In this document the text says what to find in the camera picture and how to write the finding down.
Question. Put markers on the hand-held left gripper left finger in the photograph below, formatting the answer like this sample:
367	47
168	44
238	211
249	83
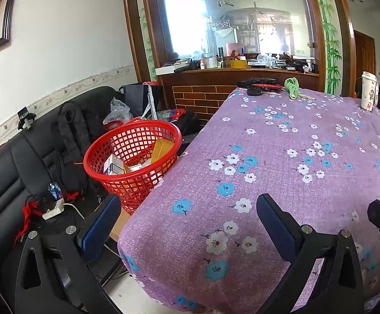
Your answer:
100	222

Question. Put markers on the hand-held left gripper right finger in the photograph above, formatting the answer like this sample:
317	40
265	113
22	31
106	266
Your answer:
276	229

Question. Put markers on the red plastic mesh basket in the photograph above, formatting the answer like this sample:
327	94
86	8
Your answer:
131	199

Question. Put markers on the white blue medicine box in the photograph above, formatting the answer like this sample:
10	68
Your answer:
113	165

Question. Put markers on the yellow plastic container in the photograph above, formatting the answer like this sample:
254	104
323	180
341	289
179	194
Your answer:
160	150

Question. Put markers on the cardboard box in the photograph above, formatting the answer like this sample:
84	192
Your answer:
119	225

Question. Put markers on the white power strip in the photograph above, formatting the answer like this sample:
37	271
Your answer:
52	212

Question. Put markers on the purple floral tablecloth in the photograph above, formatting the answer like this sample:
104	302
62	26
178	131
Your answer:
275	144

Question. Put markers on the black backpack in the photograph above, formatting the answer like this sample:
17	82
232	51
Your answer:
75	137

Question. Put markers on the black leather sofa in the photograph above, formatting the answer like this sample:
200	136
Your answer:
3	176

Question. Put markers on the clear plastic bag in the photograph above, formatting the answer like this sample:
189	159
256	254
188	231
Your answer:
118	111

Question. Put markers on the colourful printed bag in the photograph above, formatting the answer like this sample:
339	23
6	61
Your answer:
170	114

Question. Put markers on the black paper bag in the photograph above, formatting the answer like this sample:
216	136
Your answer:
136	98

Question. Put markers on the white patterned strip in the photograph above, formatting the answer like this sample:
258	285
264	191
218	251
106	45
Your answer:
149	101

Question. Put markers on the white cartoon print cup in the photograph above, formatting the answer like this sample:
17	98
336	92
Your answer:
369	91

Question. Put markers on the black pouch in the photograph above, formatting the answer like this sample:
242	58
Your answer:
253	91

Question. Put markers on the green cloth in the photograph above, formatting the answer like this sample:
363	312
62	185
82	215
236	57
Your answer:
293	86

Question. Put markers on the black red tool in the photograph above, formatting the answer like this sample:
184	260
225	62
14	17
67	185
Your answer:
258	81

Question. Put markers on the wooden door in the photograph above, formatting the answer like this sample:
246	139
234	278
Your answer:
364	65

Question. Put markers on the wooden counter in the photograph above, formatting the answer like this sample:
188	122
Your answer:
209	78

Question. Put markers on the pile of assorted clutter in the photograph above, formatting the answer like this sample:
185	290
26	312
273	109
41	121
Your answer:
242	62

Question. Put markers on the etched glass partition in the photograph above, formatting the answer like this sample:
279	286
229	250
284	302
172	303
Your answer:
193	13

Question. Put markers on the black clamp mount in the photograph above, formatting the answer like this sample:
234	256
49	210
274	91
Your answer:
26	119

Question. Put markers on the bamboo wall decor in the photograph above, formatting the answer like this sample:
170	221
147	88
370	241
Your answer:
332	52
150	59

